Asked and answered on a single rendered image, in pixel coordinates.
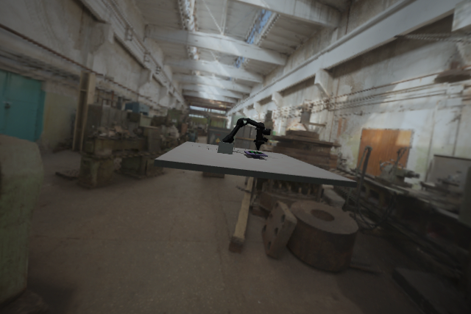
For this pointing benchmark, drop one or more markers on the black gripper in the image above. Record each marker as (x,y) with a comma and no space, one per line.
(258,141)

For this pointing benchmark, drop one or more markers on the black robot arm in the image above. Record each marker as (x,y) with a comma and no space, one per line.
(240,122)

